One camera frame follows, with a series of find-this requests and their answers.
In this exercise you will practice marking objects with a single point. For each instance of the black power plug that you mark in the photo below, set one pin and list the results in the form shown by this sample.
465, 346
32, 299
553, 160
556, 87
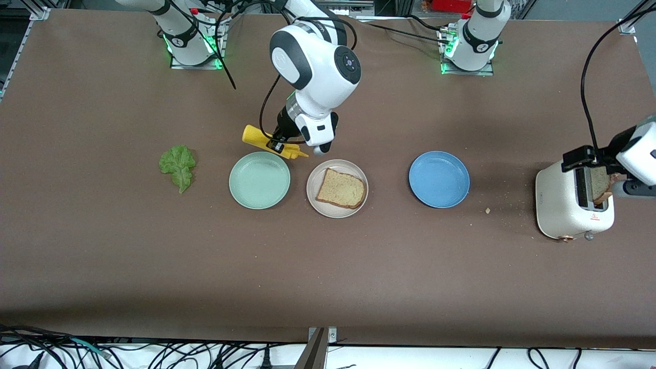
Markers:
266, 359

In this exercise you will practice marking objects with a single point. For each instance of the grey power strip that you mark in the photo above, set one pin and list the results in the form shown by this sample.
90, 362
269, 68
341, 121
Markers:
335, 6

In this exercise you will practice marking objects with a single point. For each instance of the blue round plate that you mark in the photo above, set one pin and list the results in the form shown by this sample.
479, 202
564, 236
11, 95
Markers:
439, 179

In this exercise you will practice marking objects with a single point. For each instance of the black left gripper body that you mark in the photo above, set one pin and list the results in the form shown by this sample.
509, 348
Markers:
606, 152

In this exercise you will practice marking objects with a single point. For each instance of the green lettuce leaf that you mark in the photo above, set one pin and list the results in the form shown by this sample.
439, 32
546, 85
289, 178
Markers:
177, 166

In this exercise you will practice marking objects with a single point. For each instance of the beige round plate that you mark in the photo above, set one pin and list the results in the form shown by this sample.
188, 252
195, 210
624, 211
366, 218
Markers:
318, 205

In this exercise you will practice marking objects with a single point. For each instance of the mint green round plate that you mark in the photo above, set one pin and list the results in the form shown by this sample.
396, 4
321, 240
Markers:
259, 180

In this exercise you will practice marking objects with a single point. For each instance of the aluminium table edge bracket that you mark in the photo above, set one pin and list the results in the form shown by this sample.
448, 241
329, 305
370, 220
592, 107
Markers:
315, 353

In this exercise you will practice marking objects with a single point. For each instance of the red box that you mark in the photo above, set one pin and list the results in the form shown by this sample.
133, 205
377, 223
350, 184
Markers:
451, 5

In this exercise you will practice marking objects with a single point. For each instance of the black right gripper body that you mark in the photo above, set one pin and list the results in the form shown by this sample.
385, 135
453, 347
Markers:
285, 127

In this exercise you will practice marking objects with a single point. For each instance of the cream white two-slot toaster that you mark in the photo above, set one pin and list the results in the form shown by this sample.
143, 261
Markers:
561, 205

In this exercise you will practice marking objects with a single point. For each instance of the brown toast bread slice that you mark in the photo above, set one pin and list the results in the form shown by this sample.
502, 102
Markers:
341, 188
599, 187

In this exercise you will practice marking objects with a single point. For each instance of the yellow squeeze mustard bottle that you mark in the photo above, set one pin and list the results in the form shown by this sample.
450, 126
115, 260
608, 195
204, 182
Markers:
253, 136

